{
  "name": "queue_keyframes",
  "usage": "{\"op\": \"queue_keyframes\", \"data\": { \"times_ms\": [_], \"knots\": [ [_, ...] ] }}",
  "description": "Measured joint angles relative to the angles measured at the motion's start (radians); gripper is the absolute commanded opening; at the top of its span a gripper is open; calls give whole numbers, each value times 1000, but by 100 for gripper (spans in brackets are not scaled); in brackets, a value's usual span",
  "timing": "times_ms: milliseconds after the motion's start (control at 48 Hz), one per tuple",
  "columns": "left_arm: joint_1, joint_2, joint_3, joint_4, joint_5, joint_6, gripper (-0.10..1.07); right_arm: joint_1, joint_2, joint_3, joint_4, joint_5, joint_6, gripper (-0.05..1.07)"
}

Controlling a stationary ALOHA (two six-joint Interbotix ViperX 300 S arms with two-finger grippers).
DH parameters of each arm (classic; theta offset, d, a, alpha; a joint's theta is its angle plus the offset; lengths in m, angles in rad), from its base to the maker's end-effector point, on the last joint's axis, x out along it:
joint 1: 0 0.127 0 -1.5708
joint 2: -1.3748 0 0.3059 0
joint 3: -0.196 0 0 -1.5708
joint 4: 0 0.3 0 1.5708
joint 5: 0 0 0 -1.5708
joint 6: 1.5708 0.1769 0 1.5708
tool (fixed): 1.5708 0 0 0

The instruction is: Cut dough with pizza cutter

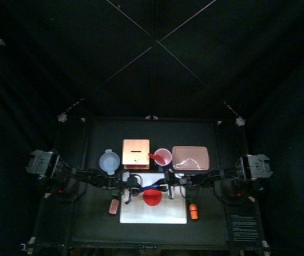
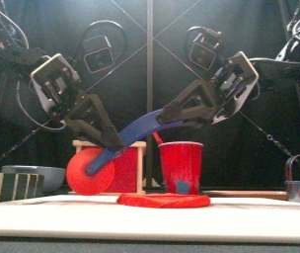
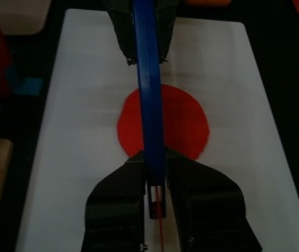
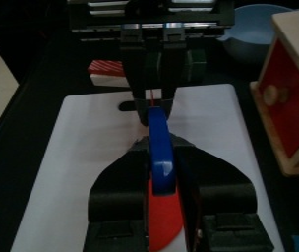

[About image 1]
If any small multicoloured toy block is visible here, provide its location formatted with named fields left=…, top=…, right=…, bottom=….
left=107, top=198, right=119, bottom=216

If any pink square tray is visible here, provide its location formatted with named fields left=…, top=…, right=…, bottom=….
left=170, top=145, right=212, bottom=172

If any white cutting board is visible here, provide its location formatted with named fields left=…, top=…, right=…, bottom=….
left=118, top=171, right=189, bottom=225

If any grey-blue bowl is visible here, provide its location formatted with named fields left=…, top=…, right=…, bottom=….
left=97, top=148, right=121, bottom=176

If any wooden box with red face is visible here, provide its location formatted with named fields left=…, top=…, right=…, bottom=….
left=121, top=138, right=151, bottom=171

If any white text label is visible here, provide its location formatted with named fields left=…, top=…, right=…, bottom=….
left=228, top=214, right=261, bottom=248

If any red cup with handle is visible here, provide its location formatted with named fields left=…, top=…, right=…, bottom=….
left=147, top=147, right=173, bottom=167

